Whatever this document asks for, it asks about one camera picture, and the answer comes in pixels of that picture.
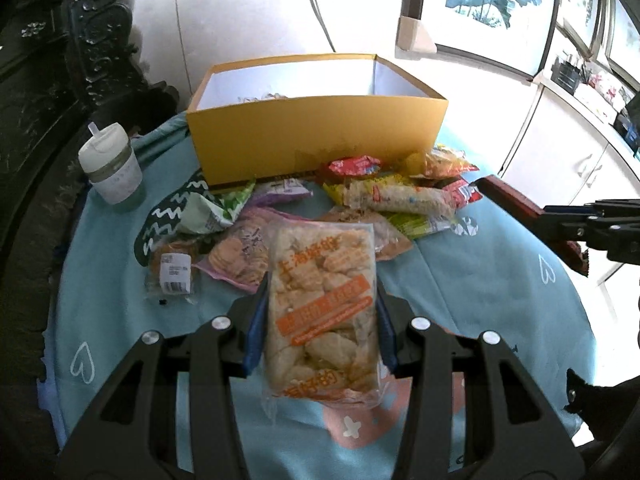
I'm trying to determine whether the yellow green snack packet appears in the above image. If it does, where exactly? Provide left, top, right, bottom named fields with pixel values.
left=322, top=172, right=453, bottom=240

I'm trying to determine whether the rice puff bar packet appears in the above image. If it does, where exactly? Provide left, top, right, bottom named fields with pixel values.
left=342, top=179, right=458, bottom=221

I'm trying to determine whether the orange label puff packet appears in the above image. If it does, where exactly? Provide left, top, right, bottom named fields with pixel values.
left=260, top=219, right=393, bottom=406

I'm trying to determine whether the green white snack packet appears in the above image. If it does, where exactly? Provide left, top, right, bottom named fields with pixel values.
left=175, top=180, right=256, bottom=235

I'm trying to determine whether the round cracker packet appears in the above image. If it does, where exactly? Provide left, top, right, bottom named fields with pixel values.
left=195, top=205, right=281, bottom=293

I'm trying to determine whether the clear small cake packet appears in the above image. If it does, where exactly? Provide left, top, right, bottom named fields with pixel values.
left=145, top=240, right=201, bottom=303

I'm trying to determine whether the red white-label snack packet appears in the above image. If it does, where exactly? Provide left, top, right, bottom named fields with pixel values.
left=440, top=179, right=483, bottom=206

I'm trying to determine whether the white lidded cup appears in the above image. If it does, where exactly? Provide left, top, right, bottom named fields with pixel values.
left=78, top=122, right=146, bottom=206

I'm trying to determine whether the orange snack packet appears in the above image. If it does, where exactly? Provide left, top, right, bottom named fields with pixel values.
left=422, top=145, right=480, bottom=178

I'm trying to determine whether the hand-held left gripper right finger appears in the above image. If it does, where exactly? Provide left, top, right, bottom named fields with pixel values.
left=375, top=280, right=586, bottom=480

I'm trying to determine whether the purple white snack packet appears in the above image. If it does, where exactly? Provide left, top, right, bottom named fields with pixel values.
left=250, top=179, right=312, bottom=207

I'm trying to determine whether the floral printed box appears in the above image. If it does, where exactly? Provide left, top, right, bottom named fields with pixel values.
left=575, top=65, right=636, bottom=123

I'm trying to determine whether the cream cabinet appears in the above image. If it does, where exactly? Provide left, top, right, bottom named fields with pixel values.
left=500, top=72, right=640, bottom=321

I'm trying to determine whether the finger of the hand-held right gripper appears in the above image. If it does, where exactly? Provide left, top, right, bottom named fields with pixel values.
left=542, top=199, right=640, bottom=263

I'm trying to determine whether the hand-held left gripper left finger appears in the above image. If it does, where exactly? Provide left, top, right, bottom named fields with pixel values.
left=57, top=272, right=273, bottom=480

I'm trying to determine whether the grey power cable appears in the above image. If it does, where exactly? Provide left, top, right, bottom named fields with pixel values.
left=302, top=0, right=337, bottom=55

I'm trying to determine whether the clear beige snack packet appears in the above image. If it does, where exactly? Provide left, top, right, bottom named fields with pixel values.
left=320, top=207, right=415, bottom=261

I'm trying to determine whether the yellow cardboard box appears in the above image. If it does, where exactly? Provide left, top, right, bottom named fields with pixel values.
left=186, top=54, right=449, bottom=187

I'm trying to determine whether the red crinkled snack packet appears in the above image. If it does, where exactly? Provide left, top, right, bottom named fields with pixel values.
left=327, top=155, right=383, bottom=177

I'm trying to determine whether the dark red snack packet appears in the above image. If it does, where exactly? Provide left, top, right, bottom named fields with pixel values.
left=474, top=174, right=593, bottom=277

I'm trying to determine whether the framed painting dark frame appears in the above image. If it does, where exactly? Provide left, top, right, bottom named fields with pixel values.
left=602, top=0, right=640, bottom=86

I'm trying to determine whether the dark carved wooden furniture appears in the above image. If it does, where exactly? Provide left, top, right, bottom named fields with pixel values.
left=0, top=0, right=181, bottom=391

